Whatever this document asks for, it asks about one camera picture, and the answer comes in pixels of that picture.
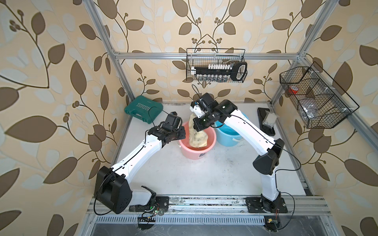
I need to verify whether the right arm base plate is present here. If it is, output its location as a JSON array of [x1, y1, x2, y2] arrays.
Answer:
[[245, 195, 288, 213]]

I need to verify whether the yellow cloth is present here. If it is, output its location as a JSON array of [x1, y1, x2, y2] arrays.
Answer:
[[188, 113, 208, 148]]

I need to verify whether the pink plastic bucket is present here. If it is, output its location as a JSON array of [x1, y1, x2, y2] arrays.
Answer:
[[178, 122, 217, 160]]

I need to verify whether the silver foil bag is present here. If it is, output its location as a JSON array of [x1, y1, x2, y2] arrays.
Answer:
[[299, 98, 318, 119]]

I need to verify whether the black wire basket right wall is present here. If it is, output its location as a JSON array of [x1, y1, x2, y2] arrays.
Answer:
[[280, 62, 360, 129]]

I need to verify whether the aluminium front rail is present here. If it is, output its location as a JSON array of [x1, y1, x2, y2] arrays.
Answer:
[[86, 194, 332, 216]]

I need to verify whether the black wire basket wall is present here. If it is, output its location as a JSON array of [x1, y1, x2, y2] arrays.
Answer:
[[186, 48, 248, 83], [280, 62, 360, 129]]

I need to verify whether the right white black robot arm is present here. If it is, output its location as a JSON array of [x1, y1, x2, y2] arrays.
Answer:
[[191, 93, 284, 213]]

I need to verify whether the blue plastic bucket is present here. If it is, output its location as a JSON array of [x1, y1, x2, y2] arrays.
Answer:
[[214, 121, 244, 147]]

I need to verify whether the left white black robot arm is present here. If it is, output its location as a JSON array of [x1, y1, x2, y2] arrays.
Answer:
[[94, 112, 186, 214]]

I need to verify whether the black tray with plastic bag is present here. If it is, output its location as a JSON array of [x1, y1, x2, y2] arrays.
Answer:
[[258, 108, 277, 137]]

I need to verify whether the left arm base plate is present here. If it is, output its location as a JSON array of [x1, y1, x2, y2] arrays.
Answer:
[[129, 196, 169, 213]]

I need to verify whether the green plastic tool case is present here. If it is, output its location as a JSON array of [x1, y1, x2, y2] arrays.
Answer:
[[124, 95, 163, 124]]

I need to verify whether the black wire basket back wall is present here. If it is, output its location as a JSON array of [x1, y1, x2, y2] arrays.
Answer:
[[186, 48, 248, 83]]

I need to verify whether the black socket set holder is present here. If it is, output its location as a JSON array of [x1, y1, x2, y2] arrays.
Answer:
[[189, 62, 248, 83]]

